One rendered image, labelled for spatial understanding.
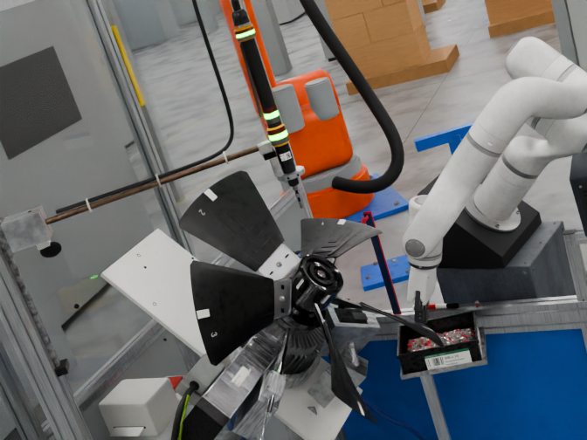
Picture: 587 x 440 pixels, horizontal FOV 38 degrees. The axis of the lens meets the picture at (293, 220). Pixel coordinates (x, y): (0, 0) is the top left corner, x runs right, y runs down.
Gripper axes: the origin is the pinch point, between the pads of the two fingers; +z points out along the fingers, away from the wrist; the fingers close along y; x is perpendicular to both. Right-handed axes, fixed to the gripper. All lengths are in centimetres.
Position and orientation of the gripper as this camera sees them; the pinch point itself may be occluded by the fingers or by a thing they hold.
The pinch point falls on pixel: (421, 314)
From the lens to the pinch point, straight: 220.1
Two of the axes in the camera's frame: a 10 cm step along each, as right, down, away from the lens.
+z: 0.2, 9.0, 4.3
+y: -4.0, 4.1, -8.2
